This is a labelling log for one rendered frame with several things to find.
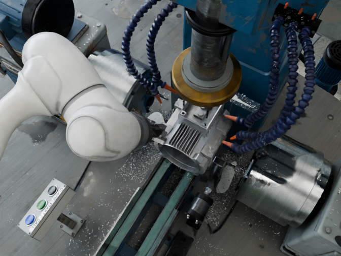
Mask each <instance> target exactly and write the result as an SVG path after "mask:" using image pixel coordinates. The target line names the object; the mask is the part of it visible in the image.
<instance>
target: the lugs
mask: <svg viewBox="0 0 341 256"><path fill-rule="evenodd" d="M225 114H226V115H230V113H229V112H228V111H227V109H223V111H222V112H221V117H222V118H223V119H227V117H225ZM166 138H167V140H166V142H165V144H166V143H167V141H168V139H169V138H168V137H167V136H166ZM159 154H160V155H161V156H162V157H163V158H166V157H165V156H163V155H162V153H161V152H160V153H159ZM192 159H193V160H194V161H195V162H196V163H197V164H201V162H202V160H203V157H202V156H201V155H200V154H198V153H195V155H194V156H193V158H192ZM191 173H192V174H193V175H196V176H198V175H199V173H193V172H191Z"/></svg>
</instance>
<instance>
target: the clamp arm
mask: <svg viewBox="0 0 341 256"><path fill-rule="evenodd" d="M225 164H226V161H225V160H223V159H221V158H219V157H217V156H216V157H215V158H214V160H213V162H212V166H211V169H210V173H209V176H208V180H207V184H206V187H205V190H206V189H207V188H208V189H207V191H209V190H210V193H214V191H215V189H216V187H217V184H218V182H219V179H220V177H221V174H222V171H223V169H224V166H225Z"/></svg>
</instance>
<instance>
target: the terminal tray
mask: <svg viewBox="0 0 341 256"><path fill-rule="evenodd" d="M192 108H193V109H192ZM223 108H224V104H223V105H220V106H217V107H213V108H212V110H210V111H209V114H208V118H206V114H207V110H206V109H205V108H204V107H198V106H194V105H192V104H190V103H188V102H186V103H185V106H184V107H183V108H182V109H181V111H180V112H179V114H178V124H181V123H182V125H183V124H185V126H186V125H187V127H188V126H190V128H191V127H192V129H195V131H196V130H197V132H199V134H202V136H203V137H204V138H206V137H208V134H210V131H212V128H213V127H214V125H215V123H216V122H217V119H219V116H221V112H222V111H223ZM216 109H217V110H216ZM215 112H216V113H215ZM187 113H188V114H187ZM193 116H194V117H193ZM209 116H210V117H209ZM189 118H190V119H189ZM205 119H206V121H205ZM197 120H198V122H197ZM199 123H200V124H199Z"/></svg>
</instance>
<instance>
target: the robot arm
mask: <svg viewBox="0 0 341 256"><path fill-rule="evenodd" d="M22 62H23V64H24V67H23V69H22V70H21V71H20V72H19V73H18V79H17V82H16V85H15V86H14V88H13V89H12V90H11V91H9V92H8V93H7V94H6V95H5V96H4V97H3V98H2V99H1V100H0V161H1V159H2V156H3V154H4V151H5V148H6V146H7V143H8V141H9V139H10V137H11V135H12V133H13V132H14V130H15V129H16V128H17V127H18V126H19V125H20V124H21V123H22V122H24V121H25V120H26V119H28V118H30V117H33V116H36V115H46V116H50V117H51V116H53V115H55V114H61V115H62V116H63V118H64V119H65V121H66V122H67V127H66V141H67V144H68V146H69V148H70V149H71V151H72V152H73V153H74V154H76V155H77V156H79V157H81V158H83V159H86V160H88V161H93V162H108V161H113V160H116V159H120V158H122V157H124V156H126V155H128V154H129V153H131V152H133V151H137V150H139V149H141V148H142V147H143V146H144V145H146V144H147V143H148V142H151V143H153V142H155V141H156V144H158V146H159V147H161V148H162V147H163V146H164V144H165V142H166V140H167V138H166V135H167V131H165V129H166V127H167V126H166V125H165V124H163V123H156V122H155V121H153V120H152V121H151V122H149V121H148V120H147V119H146V118H145V117H143V116H140V115H138V114H136V113H135V112H129V111H128V109H126V108H125V107H124V106H123V105H122V104H121V103H120V102H119V101H118V100H117V99H116V98H115V97H114V96H113V95H112V94H111V92H110V91H109V90H108V89H107V87H106V86H105V85H104V83H103V82H102V80H101V78H100V76H99V74H98V72H97V71H96V69H95V68H94V66H93V65H92V64H91V63H90V61H89V60H88V59H87V58H86V57H85V55H84V54H83V53H82V52H81V51H80V50H79V49H78V48H77V47H76V46H75V45H74V44H73V43H72V42H70V41H69V40H68V39H66V38H65V37H63V36H61V35H59V34H57V33H52V32H42V33H38V34H35V35H33V36H32V37H30V38H29V39H28V40H27V42H26V43H25V44H24V46H23V50H22ZM155 123H156V124H155Z"/></svg>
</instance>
